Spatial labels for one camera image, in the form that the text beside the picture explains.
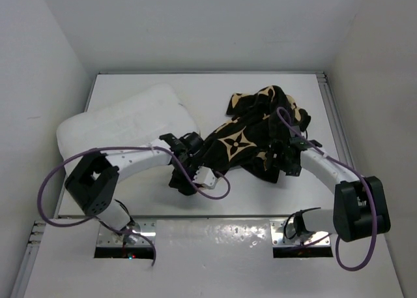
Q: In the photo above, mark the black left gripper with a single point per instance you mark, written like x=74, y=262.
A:
x=196, y=163

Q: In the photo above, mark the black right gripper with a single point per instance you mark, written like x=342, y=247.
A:
x=276, y=148

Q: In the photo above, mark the black pillowcase with beige flowers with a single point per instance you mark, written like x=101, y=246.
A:
x=244, y=139

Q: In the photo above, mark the white pillow with yellow edge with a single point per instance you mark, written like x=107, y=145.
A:
x=135, y=121

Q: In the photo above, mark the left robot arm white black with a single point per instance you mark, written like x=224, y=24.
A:
x=92, y=182

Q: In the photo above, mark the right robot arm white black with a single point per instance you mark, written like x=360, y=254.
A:
x=358, y=203

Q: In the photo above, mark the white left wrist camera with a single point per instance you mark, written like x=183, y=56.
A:
x=205, y=177

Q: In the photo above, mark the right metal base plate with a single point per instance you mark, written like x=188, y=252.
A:
x=282, y=238

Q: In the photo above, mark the metal base plate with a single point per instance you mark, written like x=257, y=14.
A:
x=107, y=238
x=282, y=238

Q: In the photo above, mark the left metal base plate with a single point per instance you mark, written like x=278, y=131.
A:
x=107, y=238

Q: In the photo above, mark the aluminium rail frame left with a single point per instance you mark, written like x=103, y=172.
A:
x=28, y=260

